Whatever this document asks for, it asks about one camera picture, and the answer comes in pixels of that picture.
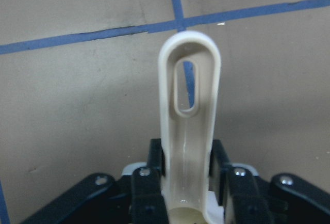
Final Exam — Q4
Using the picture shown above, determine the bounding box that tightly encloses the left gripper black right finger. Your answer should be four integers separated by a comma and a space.
209, 140, 329, 223

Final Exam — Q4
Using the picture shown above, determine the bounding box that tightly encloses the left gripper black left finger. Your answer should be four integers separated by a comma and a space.
23, 139, 168, 223

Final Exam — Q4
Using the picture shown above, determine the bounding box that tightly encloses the white plastic dustpan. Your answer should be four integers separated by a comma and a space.
158, 30, 221, 223

